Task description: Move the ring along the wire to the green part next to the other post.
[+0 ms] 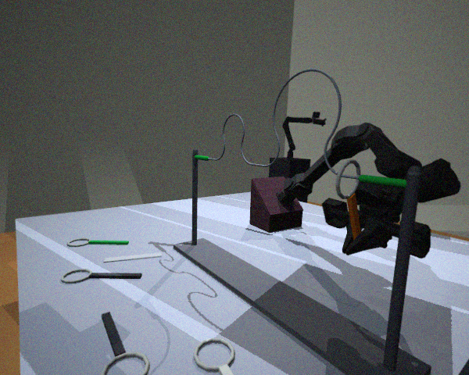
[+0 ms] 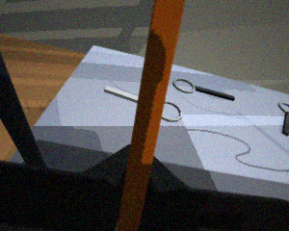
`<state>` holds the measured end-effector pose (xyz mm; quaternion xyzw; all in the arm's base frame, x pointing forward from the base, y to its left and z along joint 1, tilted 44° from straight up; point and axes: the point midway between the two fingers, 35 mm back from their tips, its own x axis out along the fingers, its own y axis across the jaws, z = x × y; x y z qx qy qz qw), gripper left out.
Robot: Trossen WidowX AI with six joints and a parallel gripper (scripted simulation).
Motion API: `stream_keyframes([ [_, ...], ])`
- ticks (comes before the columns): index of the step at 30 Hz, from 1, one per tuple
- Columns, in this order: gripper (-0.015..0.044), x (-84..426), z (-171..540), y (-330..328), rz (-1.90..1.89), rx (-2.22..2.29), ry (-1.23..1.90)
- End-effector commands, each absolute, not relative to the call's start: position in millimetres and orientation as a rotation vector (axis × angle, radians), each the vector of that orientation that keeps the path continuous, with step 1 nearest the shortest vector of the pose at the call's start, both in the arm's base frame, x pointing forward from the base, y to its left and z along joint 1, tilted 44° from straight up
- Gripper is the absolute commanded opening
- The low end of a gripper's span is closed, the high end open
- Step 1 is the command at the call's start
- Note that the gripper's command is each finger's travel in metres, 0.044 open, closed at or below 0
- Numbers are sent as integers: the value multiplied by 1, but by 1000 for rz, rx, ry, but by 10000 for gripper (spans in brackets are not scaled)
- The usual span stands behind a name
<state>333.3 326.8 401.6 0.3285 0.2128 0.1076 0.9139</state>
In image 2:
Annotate orange handle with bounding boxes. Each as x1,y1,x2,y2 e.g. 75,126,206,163
117,0,185,231

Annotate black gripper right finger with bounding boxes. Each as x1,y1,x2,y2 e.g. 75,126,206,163
138,156,289,231

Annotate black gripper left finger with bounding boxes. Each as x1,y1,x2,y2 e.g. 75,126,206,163
0,144,130,231

